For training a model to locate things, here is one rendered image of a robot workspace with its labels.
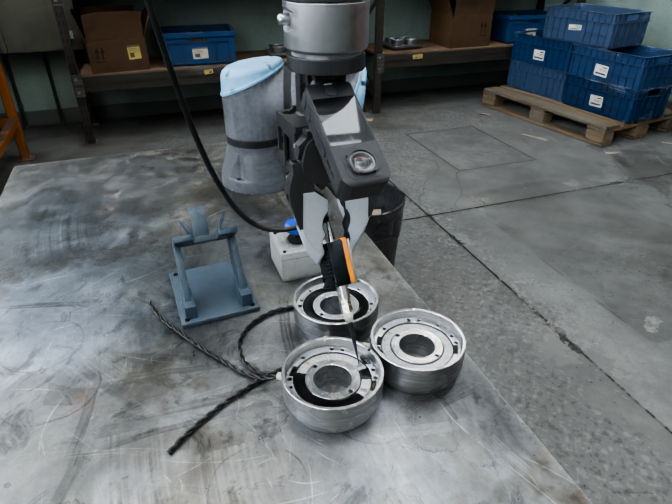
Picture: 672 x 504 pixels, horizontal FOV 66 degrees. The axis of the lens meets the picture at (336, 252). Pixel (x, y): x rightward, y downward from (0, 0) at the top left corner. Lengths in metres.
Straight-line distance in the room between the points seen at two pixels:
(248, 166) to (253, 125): 0.08
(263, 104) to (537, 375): 1.29
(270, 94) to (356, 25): 0.51
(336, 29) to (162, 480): 0.42
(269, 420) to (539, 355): 1.47
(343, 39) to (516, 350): 1.58
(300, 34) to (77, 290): 0.50
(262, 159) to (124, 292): 0.38
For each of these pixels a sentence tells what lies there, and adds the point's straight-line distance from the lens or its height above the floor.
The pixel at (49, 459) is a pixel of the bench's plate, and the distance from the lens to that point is 0.59.
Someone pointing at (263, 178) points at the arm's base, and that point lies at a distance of 1.00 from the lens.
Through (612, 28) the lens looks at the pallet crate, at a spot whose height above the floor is 0.71.
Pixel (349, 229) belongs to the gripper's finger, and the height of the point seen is 0.96.
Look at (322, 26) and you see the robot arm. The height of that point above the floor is 1.16.
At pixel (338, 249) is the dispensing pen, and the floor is 0.94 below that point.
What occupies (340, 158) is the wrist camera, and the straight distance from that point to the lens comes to 0.43.
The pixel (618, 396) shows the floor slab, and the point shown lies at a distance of 1.89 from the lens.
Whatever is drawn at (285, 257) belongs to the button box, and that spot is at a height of 0.84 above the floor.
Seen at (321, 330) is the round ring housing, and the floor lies 0.83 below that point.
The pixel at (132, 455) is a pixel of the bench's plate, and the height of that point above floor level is 0.80.
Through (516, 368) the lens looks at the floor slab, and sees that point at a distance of 1.86.
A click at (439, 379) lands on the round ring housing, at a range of 0.57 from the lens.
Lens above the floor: 1.22
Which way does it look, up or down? 31 degrees down
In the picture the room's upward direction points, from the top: straight up
